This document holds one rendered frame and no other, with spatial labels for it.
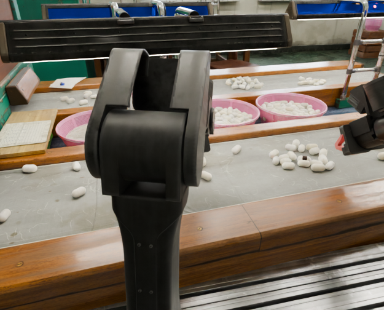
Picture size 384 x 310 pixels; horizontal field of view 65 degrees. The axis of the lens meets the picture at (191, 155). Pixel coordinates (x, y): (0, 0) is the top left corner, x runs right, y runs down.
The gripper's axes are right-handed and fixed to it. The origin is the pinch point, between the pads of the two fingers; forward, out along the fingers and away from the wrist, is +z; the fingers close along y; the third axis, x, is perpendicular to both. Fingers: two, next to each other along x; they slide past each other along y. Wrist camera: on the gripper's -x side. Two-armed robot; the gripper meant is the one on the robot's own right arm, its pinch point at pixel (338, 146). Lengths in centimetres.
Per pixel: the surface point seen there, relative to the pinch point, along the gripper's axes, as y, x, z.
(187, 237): 43.8, 14.0, -8.8
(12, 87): 86, -43, 44
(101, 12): 53, -65, 34
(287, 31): 12.3, -27.3, -8.3
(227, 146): 21.8, -7.4, 20.2
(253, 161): 17.9, -0.8, 12.4
